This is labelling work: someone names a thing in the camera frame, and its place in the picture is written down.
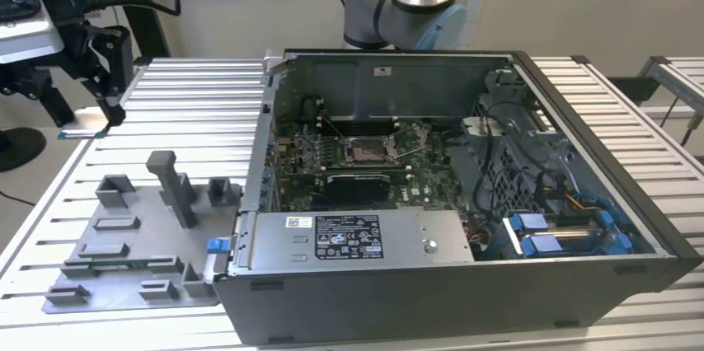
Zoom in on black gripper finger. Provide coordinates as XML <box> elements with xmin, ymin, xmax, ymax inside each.
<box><xmin>0</xmin><ymin>64</ymin><xmax>76</xmax><ymax>128</ymax></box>
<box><xmin>82</xmin><ymin>24</ymin><xmax>134</xmax><ymax>128</ymax></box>

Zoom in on silver CPU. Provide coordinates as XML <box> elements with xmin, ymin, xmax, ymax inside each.
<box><xmin>58</xmin><ymin>108</ymin><xmax>107</xmax><ymax>140</ymax></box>

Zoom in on CPU socket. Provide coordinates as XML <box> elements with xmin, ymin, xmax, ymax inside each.
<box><xmin>343</xmin><ymin>136</ymin><xmax>396</xmax><ymax>166</ymax></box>

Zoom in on black round stand base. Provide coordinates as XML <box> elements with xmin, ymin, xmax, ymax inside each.
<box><xmin>0</xmin><ymin>127</ymin><xmax>47</xmax><ymax>173</ymax></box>

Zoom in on black stand pole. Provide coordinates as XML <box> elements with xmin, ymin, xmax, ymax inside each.
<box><xmin>103</xmin><ymin>0</ymin><xmax>171</xmax><ymax>59</ymax></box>

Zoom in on grey parts rack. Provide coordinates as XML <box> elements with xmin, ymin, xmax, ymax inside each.
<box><xmin>42</xmin><ymin>151</ymin><xmax>246</xmax><ymax>314</ymax></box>

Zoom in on thin metal locking lever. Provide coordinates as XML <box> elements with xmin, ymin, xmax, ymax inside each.
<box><xmin>322</xmin><ymin>117</ymin><xmax>349</xmax><ymax>141</ymax></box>

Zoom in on silver power supply unit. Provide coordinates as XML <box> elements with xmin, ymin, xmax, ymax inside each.
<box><xmin>250</xmin><ymin>209</ymin><xmax>476</xmax><ymax>268</ymax></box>

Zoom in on black RAM slots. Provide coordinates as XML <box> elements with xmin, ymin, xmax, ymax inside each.
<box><xmin>318</xmin><ymin>115</ymin><xmax>401</xmax><ymax>127</ymax></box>

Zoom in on black graphics card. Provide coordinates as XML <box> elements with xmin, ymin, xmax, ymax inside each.
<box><xmin>283</xmin><ymin>165</ymin><xmax>414</xmax><ymax>210</ymax></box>

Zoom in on black power supply label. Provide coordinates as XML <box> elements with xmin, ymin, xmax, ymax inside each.
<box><xmin>314</xmin><ymin>214</ymin><xmax>382</xmax><ymax>260</ymax></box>

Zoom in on metal socket cover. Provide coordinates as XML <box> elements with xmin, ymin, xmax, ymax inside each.
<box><xmin>393</xmin><ymin>124</ymin><xmax>433</xmax><ymax>158</ymax></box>

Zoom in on green motherboard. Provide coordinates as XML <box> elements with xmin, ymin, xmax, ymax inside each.
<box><xmin>271</xmin><ymin>119</ymin><xmax>469</xmax><ymax>212</ymax></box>

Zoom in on black open PC case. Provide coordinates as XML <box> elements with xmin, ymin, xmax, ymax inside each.
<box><xmin>211</xmin><ymin>48</ymin><xmax>704</xmax><ymax>346</ymax></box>

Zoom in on metal drive cage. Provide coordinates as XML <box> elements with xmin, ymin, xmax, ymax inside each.
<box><xmin>448</xmin><ymin>93</ymin><xmax>659</xmax><ymax>261</ymax></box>

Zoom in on blue disk carrier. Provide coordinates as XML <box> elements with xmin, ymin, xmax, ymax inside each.
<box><xmin>502</xmin><ymin>213</ymin><xmax>601</xmax><ymax>232</ymax></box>
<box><xmin>516</xmin><ymin>233</ymin><xmax>607</xmax><ymax>255</ymax></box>

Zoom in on black box under table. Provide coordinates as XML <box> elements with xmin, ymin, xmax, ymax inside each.
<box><xmin>608</xmin><ymin>76</ymin><xmax>661</xmax><ymax>105</ymax></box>

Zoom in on blue drive cage clip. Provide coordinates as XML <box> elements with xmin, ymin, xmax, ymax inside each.
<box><xmin>596</xmin><ymin>208</ymin><xmax>633</xmax><ymax>255</ymax></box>

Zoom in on metal slat side table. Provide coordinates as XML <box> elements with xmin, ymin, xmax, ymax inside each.
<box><xmin>640</xmin><ymin>55</ymin><xmax>704</xmax><ymax>121</ymax></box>

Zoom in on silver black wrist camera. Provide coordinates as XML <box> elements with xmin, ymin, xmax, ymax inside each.
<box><xmin>0</xmin><ymin>0</ymin><xmax>66</xmax><ymax>64</ymax></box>

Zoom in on black cable bundle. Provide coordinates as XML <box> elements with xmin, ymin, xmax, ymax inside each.
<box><xmin>472</xmin><ymin>111</ymin><xmax>529</xmax><ymax>212</ymax></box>

